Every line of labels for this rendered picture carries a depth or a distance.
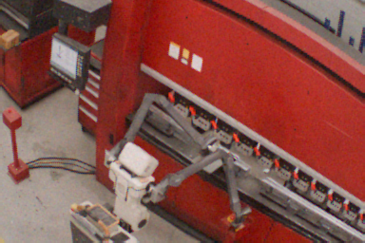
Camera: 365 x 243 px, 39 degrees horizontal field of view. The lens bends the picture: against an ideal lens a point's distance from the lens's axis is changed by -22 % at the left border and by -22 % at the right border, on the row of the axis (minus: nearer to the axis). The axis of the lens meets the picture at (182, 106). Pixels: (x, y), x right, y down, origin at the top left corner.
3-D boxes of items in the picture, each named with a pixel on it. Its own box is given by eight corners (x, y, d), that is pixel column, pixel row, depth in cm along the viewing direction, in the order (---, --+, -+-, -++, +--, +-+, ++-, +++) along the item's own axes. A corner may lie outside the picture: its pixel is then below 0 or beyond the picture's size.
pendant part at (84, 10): (45, 79, 496) (53, -4, 446) (62, 67, 513) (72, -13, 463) (81, 104, 475) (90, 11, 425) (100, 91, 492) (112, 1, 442)
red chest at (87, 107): (76, 131, 618) (81, 48, 560) (108, 112, 652) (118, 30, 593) (108, 158, 595) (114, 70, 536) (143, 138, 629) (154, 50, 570)
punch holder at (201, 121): (191, 121, 477) (195, 103, 467) (199, 117, 483) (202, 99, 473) (207, 132, 470) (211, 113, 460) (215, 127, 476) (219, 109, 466)
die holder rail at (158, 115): (140, 113, 515) (141, 103, 509) (145, 110, 519) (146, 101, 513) (188, 144, 491) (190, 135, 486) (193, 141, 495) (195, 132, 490)
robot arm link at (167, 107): (152, 100, 434) (157, 101, 424) (158, 93, 435) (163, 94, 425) (195, 143, 446) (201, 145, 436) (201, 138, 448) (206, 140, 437)
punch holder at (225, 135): (213, 135, 468) (217, 117, 458) (220, 130, 473) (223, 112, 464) (228, 145, 461) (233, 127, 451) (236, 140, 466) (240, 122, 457)
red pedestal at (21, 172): (6, 173, 539) (-2, 111, 490) (20, 164, 556) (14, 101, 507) (16, 184, 530) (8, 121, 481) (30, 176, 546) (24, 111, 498)
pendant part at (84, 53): (48, 70, 482) (51, 34, 461) (57, 65, 491) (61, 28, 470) (81, 92, 464) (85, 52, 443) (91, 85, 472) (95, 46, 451)
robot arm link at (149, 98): (145, 87, 431) (150, 87, 422) (163, 97, 436) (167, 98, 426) (116, 146, 427) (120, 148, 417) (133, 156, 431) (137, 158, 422)
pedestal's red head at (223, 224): (217, 228, 446) (221, 214, 436) (233, 220, 455) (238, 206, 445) (232, 241, 434) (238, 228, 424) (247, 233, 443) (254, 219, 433)
